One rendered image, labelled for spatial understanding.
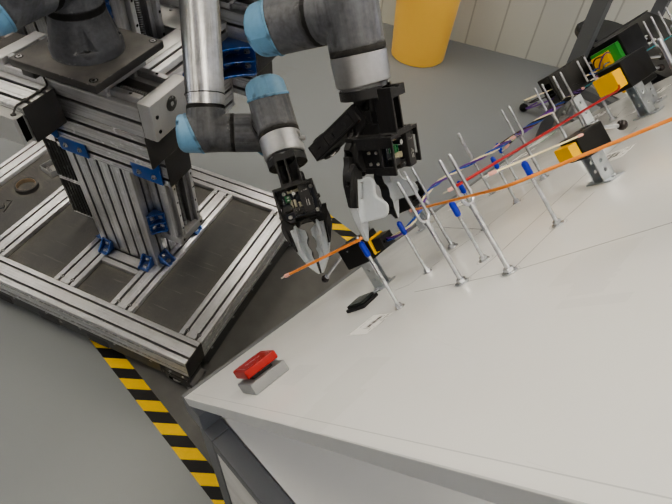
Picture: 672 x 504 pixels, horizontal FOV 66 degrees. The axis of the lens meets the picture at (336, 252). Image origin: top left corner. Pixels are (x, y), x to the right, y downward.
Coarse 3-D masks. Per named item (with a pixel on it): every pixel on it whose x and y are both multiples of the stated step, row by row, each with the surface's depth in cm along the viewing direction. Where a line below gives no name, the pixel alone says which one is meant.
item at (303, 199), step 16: (272, 160) 89; (288, 160) 90; (304, 160) 92; (288, 176) 89; (272, 192) 86; (288, 192) 87; (304, 192) 86; (288, 208) 86; (304, 208) 86; (320, 208) 86
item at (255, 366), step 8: (264, 352) 70; (272, 352) 68; (248, 360) 71; (256, 360) 68; (264, 360) 67; (272, 360) 68; (240, 368) 69; (248, 368) 66; (256, 368) 67; (264, 368) 68; (240, 376) 68; (248, 376) 66; (256, 376) 68
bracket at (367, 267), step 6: (366, 264) 82; (378, 264) 83; (366, 270) 83; (372, 270) 82; (372, 276) 82; (378, 276) 82; (384, 276) 83; (372, 282) 83; (378, 282) 82; (378, 288) 82
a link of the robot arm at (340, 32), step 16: (304, 0) 65; (320, 0) 63; (336, 0) 62; (352, 0) 62; (368, 0) 62; (304, 16) 65; (320, 16) 64; (336, 16) 63; (352, 16) 62; (368, 16) 63; (320, 32) 65; (336, 32) 64; (352, 32) 63; (368, 32) 63; (336, 48) 65; (352, 48) 64; (368, 48) 64
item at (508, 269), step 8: (440, 160) 53; (456, 168) 54; (448, 176) 53; (464, 184) 54; (456, 192) 53; (472, 192) 54; (464, 200) 53; (472, 200) 54; (472, 208) 54; (480, 216) 54; (480, 224) 54; (488, 232) 54; (496, 248) 54; (504, 256) 55; (504, 264) 55; (504, 272) 55; (512, 272) 54
